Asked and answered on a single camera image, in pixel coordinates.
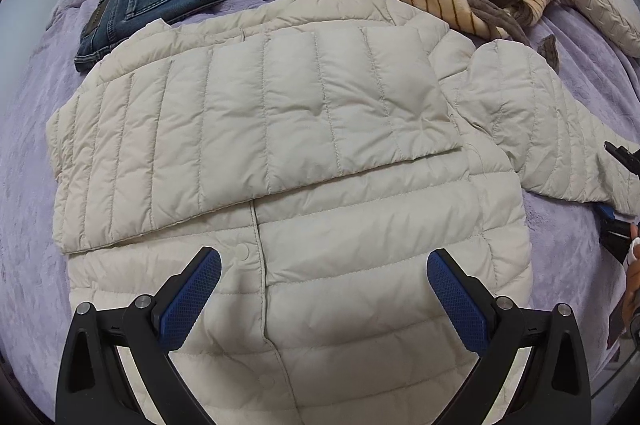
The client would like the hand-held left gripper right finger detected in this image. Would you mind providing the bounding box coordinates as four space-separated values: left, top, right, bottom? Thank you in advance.
426 247 593 425

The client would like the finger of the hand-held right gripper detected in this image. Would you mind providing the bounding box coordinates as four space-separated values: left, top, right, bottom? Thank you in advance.
604 140 640 178
594 204 640 266

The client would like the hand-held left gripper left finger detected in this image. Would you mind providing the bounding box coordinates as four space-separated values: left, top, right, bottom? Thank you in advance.
54 246 222 425

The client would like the cream puffer jacket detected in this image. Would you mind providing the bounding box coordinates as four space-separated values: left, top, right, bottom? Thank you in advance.
46 0 640 425

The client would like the person's right hand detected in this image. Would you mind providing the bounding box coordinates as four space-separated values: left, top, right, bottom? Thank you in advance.
621 225 640 336

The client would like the purple embossed blanket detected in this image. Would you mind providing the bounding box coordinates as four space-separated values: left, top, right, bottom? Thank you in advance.
0 0 640 425

